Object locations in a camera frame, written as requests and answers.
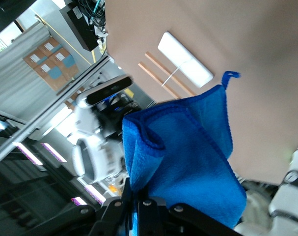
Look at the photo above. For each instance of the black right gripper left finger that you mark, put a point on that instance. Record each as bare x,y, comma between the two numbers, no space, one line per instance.
114,218

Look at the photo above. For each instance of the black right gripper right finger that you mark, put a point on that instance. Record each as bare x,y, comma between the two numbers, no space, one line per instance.
168,221

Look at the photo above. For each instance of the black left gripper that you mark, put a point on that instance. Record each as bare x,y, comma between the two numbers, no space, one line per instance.
114,115

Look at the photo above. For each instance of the blue microfibre towel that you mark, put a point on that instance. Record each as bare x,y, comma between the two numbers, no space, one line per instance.
183,159

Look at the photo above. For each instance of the wooden rack rod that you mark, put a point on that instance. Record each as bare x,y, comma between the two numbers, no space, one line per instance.
168,73
158,81

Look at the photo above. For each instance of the brown cardboard box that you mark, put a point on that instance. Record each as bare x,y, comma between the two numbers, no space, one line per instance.
35,59
49,46
55,76
61,57

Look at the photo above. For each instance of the black equipment box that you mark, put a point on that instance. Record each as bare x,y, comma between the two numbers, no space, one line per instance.
81,27

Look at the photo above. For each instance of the grey curtain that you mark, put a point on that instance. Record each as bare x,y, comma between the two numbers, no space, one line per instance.
13,81

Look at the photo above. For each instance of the black monitor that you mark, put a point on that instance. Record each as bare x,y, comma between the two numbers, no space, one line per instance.
6,14

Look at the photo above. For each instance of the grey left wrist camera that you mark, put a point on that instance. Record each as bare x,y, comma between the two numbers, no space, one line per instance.
109,89

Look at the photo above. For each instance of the white rack support bracket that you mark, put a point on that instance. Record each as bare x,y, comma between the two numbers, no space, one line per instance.
173,75

